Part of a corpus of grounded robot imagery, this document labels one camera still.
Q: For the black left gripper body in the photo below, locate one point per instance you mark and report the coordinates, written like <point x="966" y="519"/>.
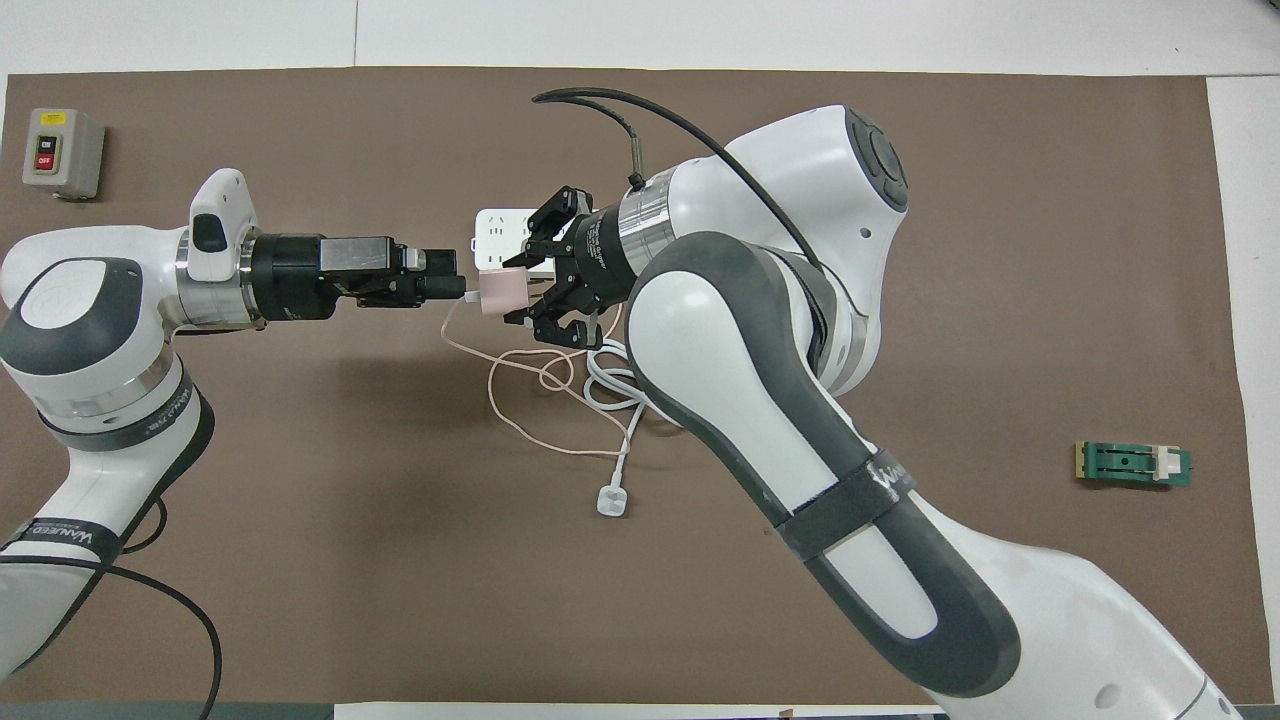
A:
<point x="290" y="278"/>

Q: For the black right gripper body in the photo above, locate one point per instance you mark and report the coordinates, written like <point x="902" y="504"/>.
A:
<point x="598" y="252"/>

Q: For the pink charger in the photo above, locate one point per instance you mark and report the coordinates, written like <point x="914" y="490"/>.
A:
<point x="503" y="290"/>

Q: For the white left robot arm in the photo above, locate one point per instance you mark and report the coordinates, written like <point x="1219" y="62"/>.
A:
<point x="80" y="300"/>

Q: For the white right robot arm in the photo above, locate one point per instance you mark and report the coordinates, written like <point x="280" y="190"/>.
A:
<point x="760" y="380"/>

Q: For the white power strip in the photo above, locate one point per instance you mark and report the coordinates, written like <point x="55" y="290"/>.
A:
<point x="495" y="235"/>

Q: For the brown table mat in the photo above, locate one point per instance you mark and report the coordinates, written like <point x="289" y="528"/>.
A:
<point x="1000" y="300"/>

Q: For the grey on-off switch box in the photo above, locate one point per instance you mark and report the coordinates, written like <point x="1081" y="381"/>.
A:
<point x="60" y="150"/>

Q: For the green knife switch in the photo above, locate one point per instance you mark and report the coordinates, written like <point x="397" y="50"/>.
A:
<point x="1130" y="465"/>

